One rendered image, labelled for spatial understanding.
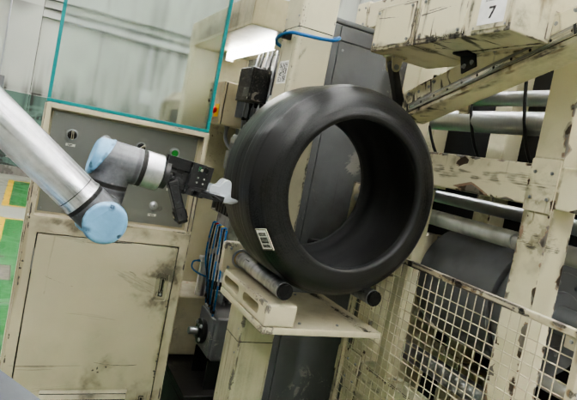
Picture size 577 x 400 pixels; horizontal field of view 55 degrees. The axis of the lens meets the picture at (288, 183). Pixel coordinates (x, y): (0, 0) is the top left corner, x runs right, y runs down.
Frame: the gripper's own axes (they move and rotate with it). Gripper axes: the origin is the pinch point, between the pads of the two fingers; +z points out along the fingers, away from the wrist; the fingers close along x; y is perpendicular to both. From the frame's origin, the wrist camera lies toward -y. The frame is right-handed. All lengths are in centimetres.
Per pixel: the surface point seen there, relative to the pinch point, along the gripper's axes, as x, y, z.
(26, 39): 915, 107, -95
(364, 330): -9, -24, 46
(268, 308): -9.9, -22.8, 14.3
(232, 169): 5.8, 8.2, -0.8
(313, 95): -8.2, 32.4, 9.1
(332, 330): -9.4, -25.2, 35.4
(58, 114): 64, 8, -44
